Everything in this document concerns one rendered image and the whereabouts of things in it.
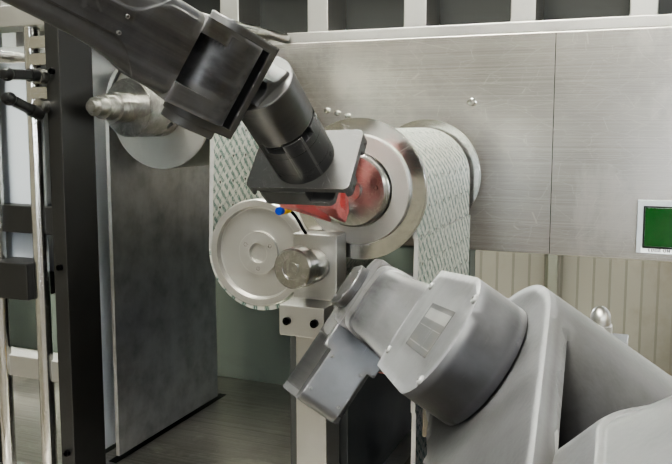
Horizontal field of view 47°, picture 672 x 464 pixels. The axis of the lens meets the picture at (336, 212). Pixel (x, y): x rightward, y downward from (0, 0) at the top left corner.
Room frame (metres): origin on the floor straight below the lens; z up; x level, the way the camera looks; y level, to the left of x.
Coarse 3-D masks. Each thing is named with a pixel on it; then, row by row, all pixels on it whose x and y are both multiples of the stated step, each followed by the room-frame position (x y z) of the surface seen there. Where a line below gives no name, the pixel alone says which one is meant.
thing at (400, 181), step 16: (368, 144) 0.79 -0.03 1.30; (384, 144) 0.79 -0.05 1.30; (384, 160) 0.79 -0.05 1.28; (400, 160) 0.78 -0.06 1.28; (400, 176) 0.78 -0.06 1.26; (400, 192) 0.78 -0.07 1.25; (400, 208) 0.78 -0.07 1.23; (320, 224) 0.81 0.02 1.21; (336, 224) 0.81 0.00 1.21; (384, 224) 0.79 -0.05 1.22; (352, 240) 0.80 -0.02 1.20; (368, 240) 0.79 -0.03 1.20
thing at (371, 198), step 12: (360, 156) 0.78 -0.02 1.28; (360, 168) 0.78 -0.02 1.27; (372, 168) 0.78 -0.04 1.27; (384, 168) 0.79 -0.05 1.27; (360, 180) 0.78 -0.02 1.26; (372, 180) 0.78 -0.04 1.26; (384, 180) 0.77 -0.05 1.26; (360, 192) 0.78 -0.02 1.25; (372, 192) 0.78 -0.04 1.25; (384, 192) 0.77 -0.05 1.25; (360, 204) 0.78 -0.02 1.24; (372, 204) 0.78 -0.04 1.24; (384, 204) 0.77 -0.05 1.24; (348, 216) 0.79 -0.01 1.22; (360, 216) 0.78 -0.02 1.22; (372, 216) 0.78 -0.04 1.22
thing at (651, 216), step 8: (648, 208) 0.99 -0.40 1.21; (656, 208) 0.99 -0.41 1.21; (664, 208) 0.99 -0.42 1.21; (648, 216) 0.99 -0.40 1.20; (656, 216) 0.99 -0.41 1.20; (664, 216) 0.99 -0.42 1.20; (648, 224) 0.99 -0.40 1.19; (656, 224) 0.99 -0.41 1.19; (664, 224) 0.99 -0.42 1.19; (648, 232) 0.99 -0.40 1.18; (656, 232) 0.99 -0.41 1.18; (664, 232) 0.99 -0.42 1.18; (648, 240) 0.99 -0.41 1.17; (656, 240) 0.99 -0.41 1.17; (664, 240) 0.99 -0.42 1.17
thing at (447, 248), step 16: (448, 224) 0.90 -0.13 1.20; (464, 224) 0.97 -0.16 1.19; (416, 240) 0.78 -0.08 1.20; (432, 240) 0.83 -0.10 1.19; (448, 240) 0.90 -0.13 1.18; (464, 240) 0.97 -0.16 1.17; (416, 256) 0.78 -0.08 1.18; (432, 256) 0.83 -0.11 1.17; (448, 256) 0.90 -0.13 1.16; (464, 256) 0.97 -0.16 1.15; (416, 272) 0.78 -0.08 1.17; (432, 272) 0.83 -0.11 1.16; (464, 272) 0.98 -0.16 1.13
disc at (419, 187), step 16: (336, 128) 0.81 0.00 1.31; (352, 128) 0.81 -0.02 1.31; (368, 128) 0.80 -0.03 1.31; (384, 128) 0.79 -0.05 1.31; (400, 144) 0.79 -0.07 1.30; (416, 160) 0.78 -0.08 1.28; (416, 176) 0.78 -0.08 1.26; (416, 192) 0.78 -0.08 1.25; (416, 208) 0.78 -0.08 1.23; (304, 224) 0.83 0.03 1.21; (368, 224) 0.80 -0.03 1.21; (400, 224) 0.78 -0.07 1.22; (416, 224) 0.78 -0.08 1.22; (384, 240) 0.79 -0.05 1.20; (400, 240) 0.79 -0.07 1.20; (352, 256) 0.81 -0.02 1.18; (368, 256) 0.80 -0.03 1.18
